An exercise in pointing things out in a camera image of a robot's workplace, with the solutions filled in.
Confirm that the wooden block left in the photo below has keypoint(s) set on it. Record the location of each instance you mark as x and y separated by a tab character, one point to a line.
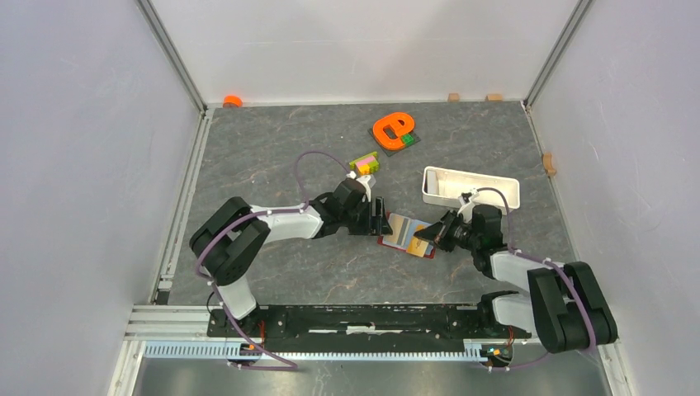
453	97

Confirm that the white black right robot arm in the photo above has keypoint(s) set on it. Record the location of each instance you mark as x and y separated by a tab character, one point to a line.
561	304

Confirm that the green small block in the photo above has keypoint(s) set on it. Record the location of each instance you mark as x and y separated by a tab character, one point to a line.
407	139

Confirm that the orange letter e shape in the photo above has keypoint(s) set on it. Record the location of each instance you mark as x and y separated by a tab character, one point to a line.
398	122

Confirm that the wooden curved piece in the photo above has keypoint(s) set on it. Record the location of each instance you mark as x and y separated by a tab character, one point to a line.
548	164

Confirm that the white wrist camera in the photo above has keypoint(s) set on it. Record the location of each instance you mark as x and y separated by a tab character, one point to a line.
368	181
467	200

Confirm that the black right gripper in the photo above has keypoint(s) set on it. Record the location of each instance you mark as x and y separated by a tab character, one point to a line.
438	232

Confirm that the red leather card holder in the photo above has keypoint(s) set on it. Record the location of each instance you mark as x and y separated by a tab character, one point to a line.
417	226

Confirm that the gold VIP credit card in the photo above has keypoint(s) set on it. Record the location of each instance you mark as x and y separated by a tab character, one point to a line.
420	248

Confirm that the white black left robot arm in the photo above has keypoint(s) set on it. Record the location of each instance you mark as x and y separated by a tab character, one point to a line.
226	245

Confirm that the colourful block stack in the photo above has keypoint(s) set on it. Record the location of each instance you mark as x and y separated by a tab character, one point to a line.
367	164

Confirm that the white plastic tray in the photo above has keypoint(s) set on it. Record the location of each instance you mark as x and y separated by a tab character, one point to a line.
442	186

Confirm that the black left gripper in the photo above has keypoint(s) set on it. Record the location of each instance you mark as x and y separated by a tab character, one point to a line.
373	225

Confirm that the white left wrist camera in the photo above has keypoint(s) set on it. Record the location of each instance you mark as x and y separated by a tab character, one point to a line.
368	181

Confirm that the orange round cap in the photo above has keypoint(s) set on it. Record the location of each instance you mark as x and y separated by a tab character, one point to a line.
231	101

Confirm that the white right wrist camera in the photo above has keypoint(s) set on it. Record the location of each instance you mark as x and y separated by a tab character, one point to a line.
467	200

